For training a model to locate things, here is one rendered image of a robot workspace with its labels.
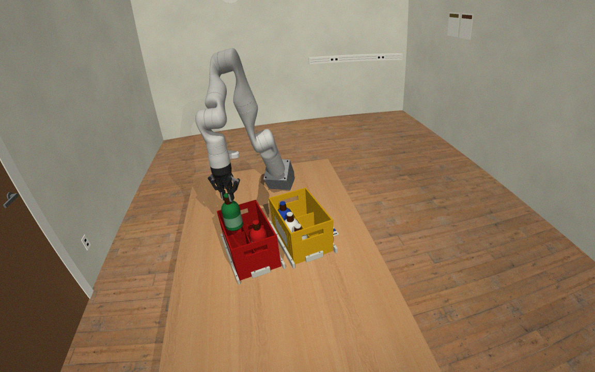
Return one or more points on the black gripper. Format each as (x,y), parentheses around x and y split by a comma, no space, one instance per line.
(224,179)

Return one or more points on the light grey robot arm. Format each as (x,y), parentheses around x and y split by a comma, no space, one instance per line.
(215,117)

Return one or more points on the red crate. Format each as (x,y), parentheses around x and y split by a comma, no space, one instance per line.
(247,256)

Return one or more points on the white bottle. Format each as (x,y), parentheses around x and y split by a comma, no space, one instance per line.
(298,227)

